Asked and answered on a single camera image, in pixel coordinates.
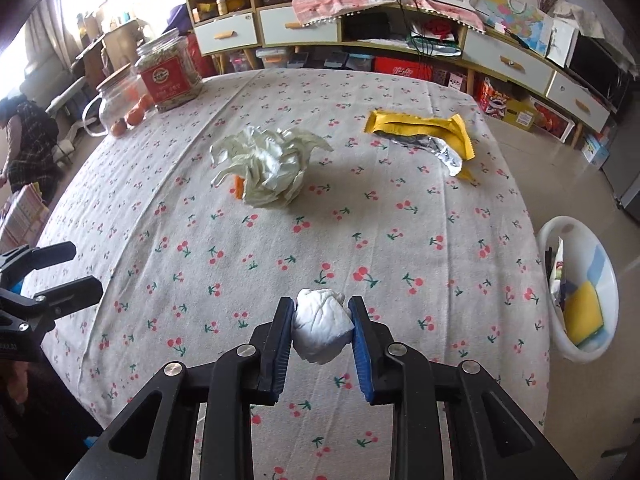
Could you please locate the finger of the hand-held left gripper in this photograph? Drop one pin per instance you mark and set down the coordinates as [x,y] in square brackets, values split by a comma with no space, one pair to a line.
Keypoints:
[70,295]
[45,256]

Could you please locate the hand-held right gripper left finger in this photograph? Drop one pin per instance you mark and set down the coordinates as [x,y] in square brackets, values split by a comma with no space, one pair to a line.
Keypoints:
[282,350]

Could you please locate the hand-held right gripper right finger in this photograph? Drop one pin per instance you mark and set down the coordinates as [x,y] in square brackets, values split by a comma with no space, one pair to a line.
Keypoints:
[360,355]

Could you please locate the white paper ball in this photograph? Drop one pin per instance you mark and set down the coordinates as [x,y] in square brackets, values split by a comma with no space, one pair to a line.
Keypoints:
[320,325]

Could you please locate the white plastic basin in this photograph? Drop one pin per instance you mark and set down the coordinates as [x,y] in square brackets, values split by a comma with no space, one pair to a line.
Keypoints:
[547,232]

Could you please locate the small orange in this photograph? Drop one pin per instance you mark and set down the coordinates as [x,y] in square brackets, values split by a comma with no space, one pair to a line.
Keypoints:
[119,127]
[135,116]

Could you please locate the grey white chair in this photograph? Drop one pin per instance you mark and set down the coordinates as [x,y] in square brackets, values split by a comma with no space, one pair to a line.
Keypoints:
[75,105]

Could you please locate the crumpled white plastic bag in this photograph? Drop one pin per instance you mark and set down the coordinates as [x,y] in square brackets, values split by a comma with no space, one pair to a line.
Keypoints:
[265,165]

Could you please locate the plastic jar red label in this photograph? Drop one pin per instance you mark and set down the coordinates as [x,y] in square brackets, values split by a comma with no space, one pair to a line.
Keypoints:
[165,77]

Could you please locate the wooden side desk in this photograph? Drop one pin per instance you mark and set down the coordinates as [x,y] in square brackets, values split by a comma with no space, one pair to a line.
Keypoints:
[115,40]

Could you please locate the yellow sponge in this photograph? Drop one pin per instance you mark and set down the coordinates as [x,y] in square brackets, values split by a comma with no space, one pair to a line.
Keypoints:
[585,315]

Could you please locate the yellow foil-lined wrapper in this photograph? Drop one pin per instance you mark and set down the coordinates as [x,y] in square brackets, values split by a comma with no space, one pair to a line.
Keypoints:
[400,121]

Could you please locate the lion print carton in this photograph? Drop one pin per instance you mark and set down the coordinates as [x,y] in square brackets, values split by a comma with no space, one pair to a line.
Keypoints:
[502,105]

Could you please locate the pink small box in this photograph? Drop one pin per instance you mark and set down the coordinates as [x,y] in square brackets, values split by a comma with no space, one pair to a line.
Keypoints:
[457,82]

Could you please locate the red flat carton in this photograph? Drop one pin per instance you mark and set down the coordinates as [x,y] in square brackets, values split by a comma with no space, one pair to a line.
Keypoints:
[397,67]

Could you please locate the long wooden cabinet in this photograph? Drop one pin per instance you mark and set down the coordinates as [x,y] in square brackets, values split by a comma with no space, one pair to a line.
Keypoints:
[220,10]

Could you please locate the red gift box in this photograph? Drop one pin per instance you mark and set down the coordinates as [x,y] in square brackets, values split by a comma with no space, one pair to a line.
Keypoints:
[552,120]

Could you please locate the blue white box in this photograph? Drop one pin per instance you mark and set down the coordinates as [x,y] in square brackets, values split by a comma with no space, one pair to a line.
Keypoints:
[596,149]

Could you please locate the grey refrigerator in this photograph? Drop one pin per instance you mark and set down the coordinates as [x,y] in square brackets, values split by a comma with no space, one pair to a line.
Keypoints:
[625,170]

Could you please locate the black box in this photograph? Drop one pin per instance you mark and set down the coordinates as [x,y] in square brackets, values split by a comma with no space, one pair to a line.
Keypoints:
[367,26]

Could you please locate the red cloth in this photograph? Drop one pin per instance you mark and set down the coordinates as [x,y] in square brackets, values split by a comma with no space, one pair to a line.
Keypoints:
[439,26]

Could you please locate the white paper bag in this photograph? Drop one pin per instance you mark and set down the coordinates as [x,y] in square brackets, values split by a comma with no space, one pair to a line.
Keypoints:
[562,42]

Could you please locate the black microwave oven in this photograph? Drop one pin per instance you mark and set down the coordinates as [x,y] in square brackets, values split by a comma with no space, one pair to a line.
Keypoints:
[597,67]

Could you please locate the colourful map paper bag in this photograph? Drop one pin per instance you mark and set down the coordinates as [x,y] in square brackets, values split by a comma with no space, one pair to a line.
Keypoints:
[515,15]

